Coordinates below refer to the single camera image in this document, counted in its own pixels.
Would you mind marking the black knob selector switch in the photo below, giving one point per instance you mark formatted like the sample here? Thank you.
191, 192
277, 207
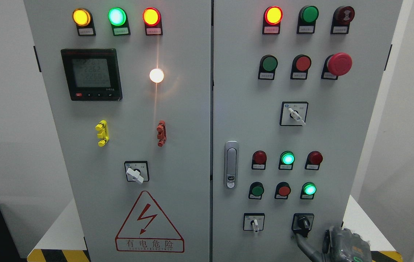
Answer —
302, 223

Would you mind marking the dark red indicator lower left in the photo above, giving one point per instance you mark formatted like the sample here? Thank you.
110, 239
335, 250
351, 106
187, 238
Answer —
259, 159

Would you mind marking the dark red indicator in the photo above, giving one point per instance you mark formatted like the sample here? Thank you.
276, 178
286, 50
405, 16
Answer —
259, 159
314, 159

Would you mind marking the white lit indicator lamp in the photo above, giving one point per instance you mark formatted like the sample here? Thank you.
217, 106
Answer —
156, 75

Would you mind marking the green lit indicator lower middle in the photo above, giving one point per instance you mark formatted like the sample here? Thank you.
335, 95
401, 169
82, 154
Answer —
286, 161

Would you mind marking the green lit indicator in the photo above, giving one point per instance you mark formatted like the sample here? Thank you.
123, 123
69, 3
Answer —
286, 161
119, 21

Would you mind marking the green push button upper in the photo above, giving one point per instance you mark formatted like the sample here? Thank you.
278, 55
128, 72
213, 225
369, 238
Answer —
267, 67

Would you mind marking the grey left cabinet door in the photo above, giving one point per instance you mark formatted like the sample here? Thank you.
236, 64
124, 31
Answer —
179, 170

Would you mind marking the grey cabinet door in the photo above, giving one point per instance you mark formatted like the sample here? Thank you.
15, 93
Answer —
179, 170
247, 110

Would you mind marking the red push button lower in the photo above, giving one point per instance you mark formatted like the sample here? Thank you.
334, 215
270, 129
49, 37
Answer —
282, 190

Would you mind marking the red push button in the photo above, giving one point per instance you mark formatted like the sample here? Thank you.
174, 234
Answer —
300, 66
282, 190

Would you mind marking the grey right cabinet door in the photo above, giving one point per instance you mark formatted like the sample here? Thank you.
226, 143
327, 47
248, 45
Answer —
247, 110

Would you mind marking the dark red indicator lower right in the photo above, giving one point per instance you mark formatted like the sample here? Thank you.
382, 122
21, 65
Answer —
314, 159

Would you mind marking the red electrical danger sign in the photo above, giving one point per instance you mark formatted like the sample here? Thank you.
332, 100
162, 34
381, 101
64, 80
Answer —
148, 229

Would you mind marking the red push button upper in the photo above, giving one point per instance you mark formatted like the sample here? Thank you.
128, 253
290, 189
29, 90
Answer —
300, 66

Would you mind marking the green lit push button lower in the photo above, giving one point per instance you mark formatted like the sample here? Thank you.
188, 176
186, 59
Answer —
308, 190

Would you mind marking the red lit indicator left door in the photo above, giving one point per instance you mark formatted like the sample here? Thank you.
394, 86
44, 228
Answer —
152, 21

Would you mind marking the red lit indicator door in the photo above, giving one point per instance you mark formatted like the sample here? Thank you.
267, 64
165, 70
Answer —
152, 21
272, 20

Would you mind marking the black digital power meter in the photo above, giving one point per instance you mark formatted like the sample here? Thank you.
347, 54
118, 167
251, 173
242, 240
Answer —
92, 74

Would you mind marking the red lit indicator right door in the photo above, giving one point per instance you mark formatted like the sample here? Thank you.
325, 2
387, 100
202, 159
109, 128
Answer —
272, 20

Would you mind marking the green lit indicator top left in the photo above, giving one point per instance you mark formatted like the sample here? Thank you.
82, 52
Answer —
119, 21

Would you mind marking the red emergency stop button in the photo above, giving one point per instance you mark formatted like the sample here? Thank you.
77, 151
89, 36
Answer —
336, 65

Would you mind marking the green unlit indicator top right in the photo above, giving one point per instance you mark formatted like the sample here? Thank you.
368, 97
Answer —
307, 18

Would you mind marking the yellow indicator light top left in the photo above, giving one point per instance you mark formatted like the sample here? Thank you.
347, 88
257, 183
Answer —
84, 22

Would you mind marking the dark red buzzer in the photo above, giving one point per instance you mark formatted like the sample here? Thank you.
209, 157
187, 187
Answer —
342, 18

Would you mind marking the white platform with hazard stripes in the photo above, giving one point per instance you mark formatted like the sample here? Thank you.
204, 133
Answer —
64, 241

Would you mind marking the silver door handle lock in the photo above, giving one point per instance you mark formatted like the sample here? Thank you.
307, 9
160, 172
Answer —
230, 163

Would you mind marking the white selector switch left door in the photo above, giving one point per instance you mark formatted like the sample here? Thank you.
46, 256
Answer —
137, 171

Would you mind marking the white selector switch upper right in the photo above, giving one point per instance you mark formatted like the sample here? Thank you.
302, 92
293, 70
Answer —
293, 114

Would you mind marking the white selector switch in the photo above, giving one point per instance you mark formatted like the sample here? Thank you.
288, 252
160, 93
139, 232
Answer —
253, 222
293, 114

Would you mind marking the white selector switch bottom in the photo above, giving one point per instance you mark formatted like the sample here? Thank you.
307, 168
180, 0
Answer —
253, 222

